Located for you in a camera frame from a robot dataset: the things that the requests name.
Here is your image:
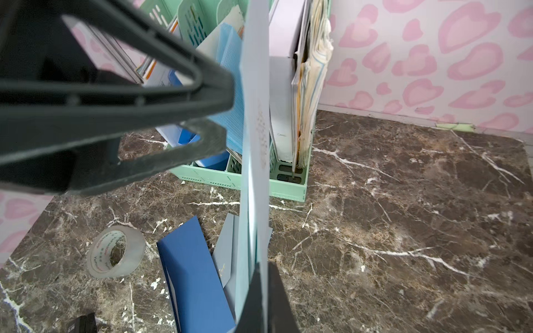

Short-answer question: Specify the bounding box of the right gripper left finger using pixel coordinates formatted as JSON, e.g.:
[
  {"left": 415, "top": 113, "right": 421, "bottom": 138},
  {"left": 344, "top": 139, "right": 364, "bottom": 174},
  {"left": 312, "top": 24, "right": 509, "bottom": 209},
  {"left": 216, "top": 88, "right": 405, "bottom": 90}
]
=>
[{"left": 1, "top": 1, "right": 232, "bottom": 196}]

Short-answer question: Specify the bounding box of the dark blue envelope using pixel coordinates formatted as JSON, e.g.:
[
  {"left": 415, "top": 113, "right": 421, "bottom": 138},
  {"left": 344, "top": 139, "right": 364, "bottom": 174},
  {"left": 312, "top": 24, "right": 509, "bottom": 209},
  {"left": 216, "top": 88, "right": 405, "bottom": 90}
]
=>
[{"left": 157, "top": 216, "right": 235, "bottom": 332}]

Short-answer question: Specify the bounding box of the light teal envelope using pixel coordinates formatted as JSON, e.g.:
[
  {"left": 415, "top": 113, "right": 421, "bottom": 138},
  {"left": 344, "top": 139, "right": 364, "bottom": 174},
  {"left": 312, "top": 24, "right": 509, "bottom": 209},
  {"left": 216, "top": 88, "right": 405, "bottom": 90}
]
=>
[{"left": 235, "top": 1, "right": 270, "bottom": 332}]

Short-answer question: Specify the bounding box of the white folder in organizer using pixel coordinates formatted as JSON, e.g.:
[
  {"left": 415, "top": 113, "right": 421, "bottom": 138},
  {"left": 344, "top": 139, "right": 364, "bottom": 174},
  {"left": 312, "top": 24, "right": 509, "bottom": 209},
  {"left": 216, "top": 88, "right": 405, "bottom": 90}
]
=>
[{"left": 269, "top": 0, "right": 305, "bottom": 162}]

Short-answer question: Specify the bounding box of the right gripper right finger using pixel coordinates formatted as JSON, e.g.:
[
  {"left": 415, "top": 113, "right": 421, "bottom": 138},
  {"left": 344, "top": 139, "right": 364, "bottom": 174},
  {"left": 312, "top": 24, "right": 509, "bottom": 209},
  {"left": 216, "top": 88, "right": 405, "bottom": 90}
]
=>
[{"left": 235, "top": 262, "right": 300, "bottom": 333}]

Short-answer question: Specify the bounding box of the small blue box in organizer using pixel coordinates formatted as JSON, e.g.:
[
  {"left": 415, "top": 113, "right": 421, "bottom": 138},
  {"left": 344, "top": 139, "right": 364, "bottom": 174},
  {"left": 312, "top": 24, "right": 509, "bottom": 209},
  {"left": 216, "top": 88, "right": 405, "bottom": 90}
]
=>
[{"left": 156, "top": 125, "right": 230, "bottom": 171}]

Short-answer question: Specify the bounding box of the small black device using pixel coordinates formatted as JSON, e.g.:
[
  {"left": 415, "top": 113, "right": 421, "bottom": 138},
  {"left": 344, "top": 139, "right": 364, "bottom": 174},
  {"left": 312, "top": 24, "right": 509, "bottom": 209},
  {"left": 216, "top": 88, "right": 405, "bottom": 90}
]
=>
[{"left": 67, "top": 313, "right": 98, "bottom": 333}]

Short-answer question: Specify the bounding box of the green file organizer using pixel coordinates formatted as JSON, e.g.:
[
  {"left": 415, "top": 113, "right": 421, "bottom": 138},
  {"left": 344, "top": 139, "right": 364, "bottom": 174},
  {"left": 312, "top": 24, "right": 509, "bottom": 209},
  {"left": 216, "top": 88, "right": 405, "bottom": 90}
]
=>
[{"left": 138, "top": 1, "right": 309, "bottom": 202}]

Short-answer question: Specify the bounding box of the stack of papers right slot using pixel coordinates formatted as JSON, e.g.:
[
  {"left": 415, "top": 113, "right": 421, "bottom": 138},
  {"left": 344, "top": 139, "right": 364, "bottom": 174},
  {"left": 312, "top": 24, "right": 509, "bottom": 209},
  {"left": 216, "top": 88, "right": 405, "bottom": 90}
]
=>
[{"left": 291, "top": 1, "right": 334, "bottom": 169}]

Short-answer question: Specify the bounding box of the clear tape roll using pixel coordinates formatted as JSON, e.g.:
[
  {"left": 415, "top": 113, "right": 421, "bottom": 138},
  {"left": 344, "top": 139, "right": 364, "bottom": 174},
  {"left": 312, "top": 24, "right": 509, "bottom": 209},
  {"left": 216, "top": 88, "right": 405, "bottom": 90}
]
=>
[{"left": 87, "top": 226, "right": 146, "bottom": 279}]

